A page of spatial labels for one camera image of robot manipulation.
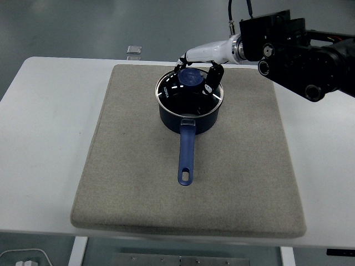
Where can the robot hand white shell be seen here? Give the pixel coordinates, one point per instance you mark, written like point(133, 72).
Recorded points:
point(210, 51)

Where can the glass lid with blue knob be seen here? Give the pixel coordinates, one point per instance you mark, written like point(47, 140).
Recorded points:
point(172, 97)

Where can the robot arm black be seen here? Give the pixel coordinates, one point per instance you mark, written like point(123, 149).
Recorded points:
point(296, 55)

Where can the silver square floor plate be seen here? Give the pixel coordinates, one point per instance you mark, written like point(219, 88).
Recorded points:
point(134, 49)
point(134, 58)

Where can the beige fabric mat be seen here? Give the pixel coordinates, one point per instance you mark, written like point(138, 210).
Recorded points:
point(138, 180)

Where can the white table leg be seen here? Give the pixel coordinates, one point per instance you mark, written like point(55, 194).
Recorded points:
point(77, 252)
point(288, 257)

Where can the black flat bar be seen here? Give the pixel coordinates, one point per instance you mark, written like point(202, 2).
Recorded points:
point(341, 252)

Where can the white power plug block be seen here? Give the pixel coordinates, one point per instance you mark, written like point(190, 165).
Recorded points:
point(26, 263)

